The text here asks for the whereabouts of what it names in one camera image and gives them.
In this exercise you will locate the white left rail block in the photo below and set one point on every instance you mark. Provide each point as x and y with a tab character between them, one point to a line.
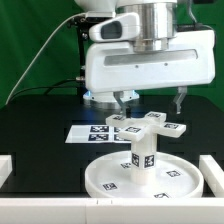
5	168

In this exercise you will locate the white right rail block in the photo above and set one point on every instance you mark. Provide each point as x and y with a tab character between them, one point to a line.
213	174

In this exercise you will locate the white front rail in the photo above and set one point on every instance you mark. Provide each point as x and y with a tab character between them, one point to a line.
111	211

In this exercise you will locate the white round table top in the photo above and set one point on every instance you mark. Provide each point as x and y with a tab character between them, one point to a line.
117	175

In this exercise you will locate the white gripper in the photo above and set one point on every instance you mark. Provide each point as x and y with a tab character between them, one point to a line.
115	67

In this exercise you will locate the white cross-shaped table base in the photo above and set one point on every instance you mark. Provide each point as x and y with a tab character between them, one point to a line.
135	129

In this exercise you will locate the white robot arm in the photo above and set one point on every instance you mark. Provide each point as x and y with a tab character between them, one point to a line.
136	46

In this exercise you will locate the black camera on stand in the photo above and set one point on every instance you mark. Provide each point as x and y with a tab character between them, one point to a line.
83	22

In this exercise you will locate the white rail block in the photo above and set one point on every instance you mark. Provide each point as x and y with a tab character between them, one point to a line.
5	168
213	174

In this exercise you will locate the white sheet with markers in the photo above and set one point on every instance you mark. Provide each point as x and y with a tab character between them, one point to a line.
94	134

